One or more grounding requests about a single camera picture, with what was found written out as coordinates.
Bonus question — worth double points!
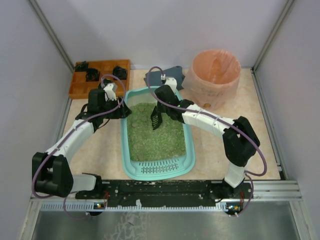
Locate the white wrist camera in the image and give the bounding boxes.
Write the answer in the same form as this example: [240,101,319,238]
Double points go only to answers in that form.
[160,74,178,93]
[103,83,118,101]

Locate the teal plastic litter box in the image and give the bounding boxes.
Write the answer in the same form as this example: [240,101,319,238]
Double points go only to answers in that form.
[120,87,196,181]

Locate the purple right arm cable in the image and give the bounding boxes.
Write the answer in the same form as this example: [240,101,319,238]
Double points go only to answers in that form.
[146,66,267,217]

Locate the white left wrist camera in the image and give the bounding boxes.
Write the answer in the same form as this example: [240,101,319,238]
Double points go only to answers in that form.
[103,83,118,101]

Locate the black slotted litter scoop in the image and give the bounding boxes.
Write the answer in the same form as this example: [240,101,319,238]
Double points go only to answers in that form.
[150,106,163,130]

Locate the orange bagged trash bin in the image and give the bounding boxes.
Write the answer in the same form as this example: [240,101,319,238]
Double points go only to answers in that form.
[181,49,242,111]

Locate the black rail base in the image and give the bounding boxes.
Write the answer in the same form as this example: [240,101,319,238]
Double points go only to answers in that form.
[75,180,252,208]

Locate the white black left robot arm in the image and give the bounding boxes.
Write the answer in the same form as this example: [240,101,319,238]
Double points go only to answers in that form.
[31,89,131,199]

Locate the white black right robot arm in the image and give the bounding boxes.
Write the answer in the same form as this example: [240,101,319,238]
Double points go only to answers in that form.
[121,86,260,189]

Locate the wooden compartment tray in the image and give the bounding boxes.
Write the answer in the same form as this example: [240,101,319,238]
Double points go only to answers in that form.
[68,59,131,100]

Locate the dark patterned rolled cloth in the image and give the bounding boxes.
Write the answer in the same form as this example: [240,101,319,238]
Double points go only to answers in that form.
[103,78,113,85]

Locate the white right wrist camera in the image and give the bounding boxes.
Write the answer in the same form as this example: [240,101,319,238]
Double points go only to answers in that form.
[160,74,178,93]

